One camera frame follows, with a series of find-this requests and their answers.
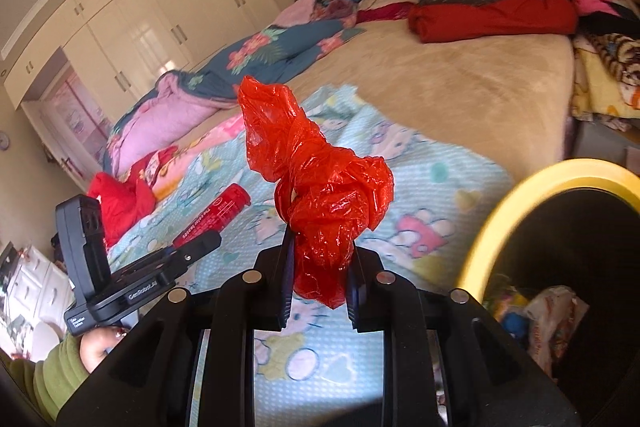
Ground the red cylindrical snack tube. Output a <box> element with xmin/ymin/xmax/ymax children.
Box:
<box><xmin>172</xmin><ymin>183</ymin><xmax>250</xmax><ymax>248</ymax></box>

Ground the red plastic bag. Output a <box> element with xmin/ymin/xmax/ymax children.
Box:
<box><xmin>238</xmin><ymin>76</ymin><xmax>394</xmax><ymax>309</ymax></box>

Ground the blue plastic bag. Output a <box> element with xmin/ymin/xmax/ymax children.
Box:
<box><xmin>500</xmin><ymin>311</ymin><xmax>529</xmax><ymax>341</ymax></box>

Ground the white printed plastic bag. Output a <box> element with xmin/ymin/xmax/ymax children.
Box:
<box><xmin>525</xmin><ymin>286</ymin><xmax>589</xmax><ymax>376</ymax></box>

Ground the yellow rimmed black trash bin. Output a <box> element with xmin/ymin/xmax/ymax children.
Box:
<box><xmin>458</xmin><ymin>158</ymin><xmax>639</xmax><ymax>426</ymax></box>

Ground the left hand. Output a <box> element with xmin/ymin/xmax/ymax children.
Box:
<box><xmin>79</xmin><ymin>326</ymin><xmax>128</xmax><ymax>373</ymax></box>

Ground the hello kitty blue sheet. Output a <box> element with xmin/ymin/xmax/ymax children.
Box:
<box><xmin>108</xmin><ymin>79</ymin><xmax>512</xmax><ymax>426</ymax></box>

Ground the red embroidered cloth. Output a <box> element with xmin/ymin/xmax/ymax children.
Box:
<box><xmin>87</xmin><ymin>145</ymin><xmax>178</xmax><ymax>249</ymax></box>

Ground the pink cartoon blanket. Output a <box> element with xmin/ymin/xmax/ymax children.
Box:
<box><xmin>152</xmin><ymin>114</ymin><xmax>244</xmax><ymax>202</ymax></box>

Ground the blue floral pink quilt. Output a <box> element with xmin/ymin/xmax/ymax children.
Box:
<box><xmin>102</xmin><ymin>20</ymin><xmax>364</xmax><ymax>176</ymax></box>

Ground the beige bed blanket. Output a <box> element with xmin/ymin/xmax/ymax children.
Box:
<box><xmin>174</xmin><ymin>0</ymin><xmax>576</xmax><ymax>183</ymax></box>

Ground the white wardrobe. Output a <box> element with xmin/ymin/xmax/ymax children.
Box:
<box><xmin>1</xmin><ymin>0</ymin><xmax>278</xmax><ymax>187</ymax></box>

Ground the red folded garment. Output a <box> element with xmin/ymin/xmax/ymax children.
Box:
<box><xmin>408</xmin><ymin>0</ymin><xmax>578</xmax><ymax>43</ymax></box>

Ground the round wall clock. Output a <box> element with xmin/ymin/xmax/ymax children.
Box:
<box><xmin>0</xmin><ymin>131</ymin><xmax>11</xmax><ymax>150</ymax></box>

